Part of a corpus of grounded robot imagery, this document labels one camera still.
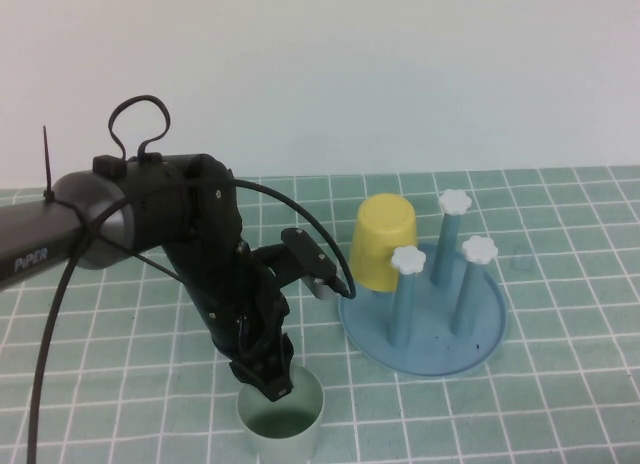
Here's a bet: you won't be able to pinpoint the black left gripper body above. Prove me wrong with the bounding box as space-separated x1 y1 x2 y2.
197 243 294 385

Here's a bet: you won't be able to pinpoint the yellow plastic cup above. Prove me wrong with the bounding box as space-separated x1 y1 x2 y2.
347 193 421 293

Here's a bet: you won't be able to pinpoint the green checked tablecloth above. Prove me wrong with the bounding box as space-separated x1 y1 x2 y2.
0 165 640 464

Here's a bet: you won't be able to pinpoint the black left camera cable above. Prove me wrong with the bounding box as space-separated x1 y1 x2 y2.
27 94 357 464

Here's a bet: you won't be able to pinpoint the black zip tie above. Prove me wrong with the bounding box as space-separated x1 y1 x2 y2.
41 125 64 208

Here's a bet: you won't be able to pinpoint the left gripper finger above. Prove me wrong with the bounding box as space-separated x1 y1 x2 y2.
257 333 295 404
228 361 265 388

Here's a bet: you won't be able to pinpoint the pale green plastic cup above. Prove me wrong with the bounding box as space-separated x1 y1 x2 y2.
236 366 326 460

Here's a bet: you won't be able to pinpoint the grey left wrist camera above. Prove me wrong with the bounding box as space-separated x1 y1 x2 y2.
279 227 347 302

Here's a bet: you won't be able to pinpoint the blue cup stand flower pegs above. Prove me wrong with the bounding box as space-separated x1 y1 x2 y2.
338 187 509 378

